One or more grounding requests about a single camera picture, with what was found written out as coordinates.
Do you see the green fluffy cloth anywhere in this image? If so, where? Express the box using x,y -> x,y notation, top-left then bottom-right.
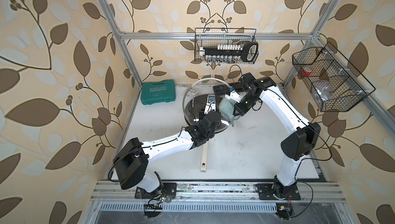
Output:
219,98 -> 240,126

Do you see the glass pot lid cream handle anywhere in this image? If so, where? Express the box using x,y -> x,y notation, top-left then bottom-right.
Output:
182,77 -> 235,133

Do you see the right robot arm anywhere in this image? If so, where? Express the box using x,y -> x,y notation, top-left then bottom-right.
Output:
234,73 -> 321,189

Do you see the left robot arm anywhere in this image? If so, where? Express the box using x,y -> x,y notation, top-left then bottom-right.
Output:
112,111 -> 222,194

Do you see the black socket holder tool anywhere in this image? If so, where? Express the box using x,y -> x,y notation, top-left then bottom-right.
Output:
197,42 -> 259,64

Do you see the green tool case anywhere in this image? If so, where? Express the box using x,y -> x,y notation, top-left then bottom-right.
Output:
141,80 -> 176,105

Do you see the clear plastic bag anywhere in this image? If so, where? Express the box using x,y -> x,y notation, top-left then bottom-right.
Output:
313,80 -> 333,101

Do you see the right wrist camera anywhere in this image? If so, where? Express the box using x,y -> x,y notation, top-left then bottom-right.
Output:
225,88 -> 242,103

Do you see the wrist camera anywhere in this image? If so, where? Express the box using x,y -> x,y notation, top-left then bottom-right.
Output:
204,95 -> 216,115
225,88 -> 242,103

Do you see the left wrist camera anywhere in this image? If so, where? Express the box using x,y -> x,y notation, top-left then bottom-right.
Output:
204,95 -> 216,115

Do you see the frying pan cream handle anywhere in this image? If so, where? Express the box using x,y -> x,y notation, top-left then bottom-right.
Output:
184,92 -> 237,173

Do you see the back wire basket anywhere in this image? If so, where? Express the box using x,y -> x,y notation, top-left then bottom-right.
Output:
193,27 -> 259,65

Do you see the wire basket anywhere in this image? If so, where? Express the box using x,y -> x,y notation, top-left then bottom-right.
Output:
193,27 -> 259,65
292,42 -> 376,112

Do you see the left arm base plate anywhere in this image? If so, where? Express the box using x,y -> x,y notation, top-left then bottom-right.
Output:
134,182 -> 177,201

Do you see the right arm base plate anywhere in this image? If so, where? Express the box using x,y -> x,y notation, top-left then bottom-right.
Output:
255,183 -> 301,200

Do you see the right wire basket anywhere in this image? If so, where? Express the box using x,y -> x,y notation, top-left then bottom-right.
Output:
292,42 -> 376,112

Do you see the aluminium front rail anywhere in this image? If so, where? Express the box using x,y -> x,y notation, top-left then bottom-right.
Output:
91,181 -> 347,203

